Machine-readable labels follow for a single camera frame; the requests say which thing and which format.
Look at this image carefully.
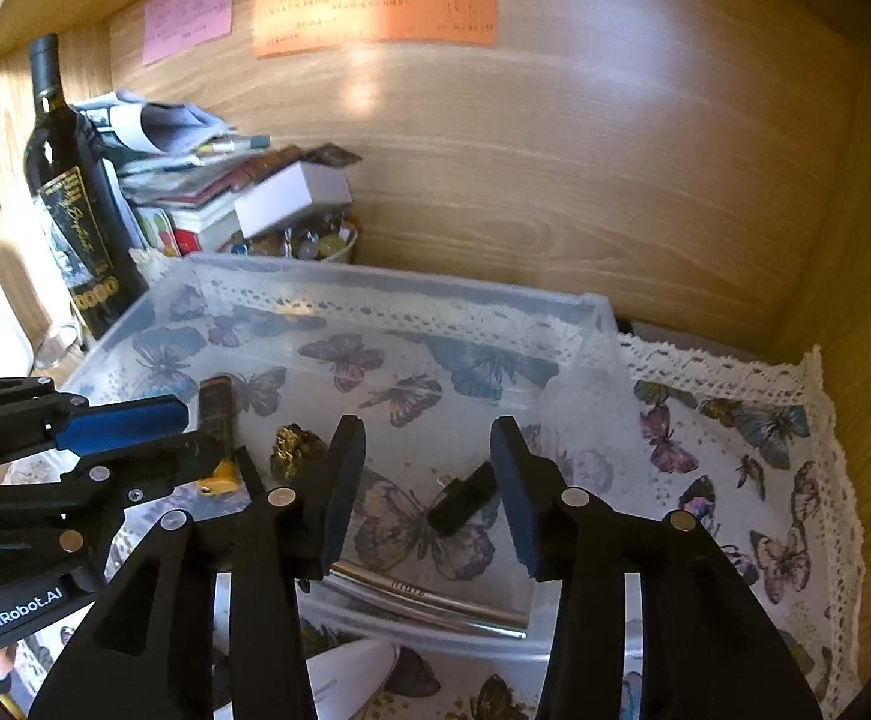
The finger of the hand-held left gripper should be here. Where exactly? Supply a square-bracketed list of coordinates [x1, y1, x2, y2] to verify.
[0, 375, 191, 475]
[0, 429, 228, 578]

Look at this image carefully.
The clear drinking glass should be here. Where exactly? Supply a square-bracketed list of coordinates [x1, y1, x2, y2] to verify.
[33, 322, 88, 374]

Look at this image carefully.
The stack of books and papers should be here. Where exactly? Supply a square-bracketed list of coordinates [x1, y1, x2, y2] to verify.
[79, 89, 363, 257]

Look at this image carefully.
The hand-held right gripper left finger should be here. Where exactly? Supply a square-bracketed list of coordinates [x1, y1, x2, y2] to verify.
[28, 414, 367, 720]

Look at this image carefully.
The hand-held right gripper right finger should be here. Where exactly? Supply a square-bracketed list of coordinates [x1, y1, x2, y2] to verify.
[489, 416, 827, 720]

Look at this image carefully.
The black plug adapter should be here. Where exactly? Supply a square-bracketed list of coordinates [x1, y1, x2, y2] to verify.
[428, 460, 498, 538]

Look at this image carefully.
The white cardboard box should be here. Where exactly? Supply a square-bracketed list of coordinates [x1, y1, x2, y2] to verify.
[233, 160, 354, 240]

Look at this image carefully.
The gold crumpled trinket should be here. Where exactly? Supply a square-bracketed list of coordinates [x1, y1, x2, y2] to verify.
[269, 425, 324, 479]

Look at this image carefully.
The small yellow object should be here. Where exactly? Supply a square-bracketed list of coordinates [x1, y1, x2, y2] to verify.
[196, 460, 239, 497]

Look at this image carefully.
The butterfly print lace tablecloth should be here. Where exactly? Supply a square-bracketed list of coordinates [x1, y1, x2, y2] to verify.
[0, 253, 866, 720]

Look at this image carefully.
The white paper cone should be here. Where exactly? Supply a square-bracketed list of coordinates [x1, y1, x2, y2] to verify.
[303, 637, 400, 720]

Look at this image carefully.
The silver metal tube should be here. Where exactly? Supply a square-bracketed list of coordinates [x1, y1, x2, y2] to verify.
[328, 558, 531, 640]

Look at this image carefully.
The pink paper note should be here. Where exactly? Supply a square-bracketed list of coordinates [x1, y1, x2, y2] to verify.
[142, 0, 236, 67]

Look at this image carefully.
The orange paper note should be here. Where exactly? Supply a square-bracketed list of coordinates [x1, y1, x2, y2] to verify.
[250, 0, 501, 62]

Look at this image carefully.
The bowl of colourful stones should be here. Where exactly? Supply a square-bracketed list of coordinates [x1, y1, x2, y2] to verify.
[228, 213, 362, 266]

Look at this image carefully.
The clear plastic storage box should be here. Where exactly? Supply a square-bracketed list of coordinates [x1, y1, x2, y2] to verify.
[52, 252, 643, 665]

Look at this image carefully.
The black rectangular lighter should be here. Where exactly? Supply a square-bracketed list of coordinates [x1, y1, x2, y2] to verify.
[198, 378, 240, 452]

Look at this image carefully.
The dark wine bottle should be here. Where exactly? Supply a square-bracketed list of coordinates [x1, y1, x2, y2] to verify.
[23, 33, 152, 343]

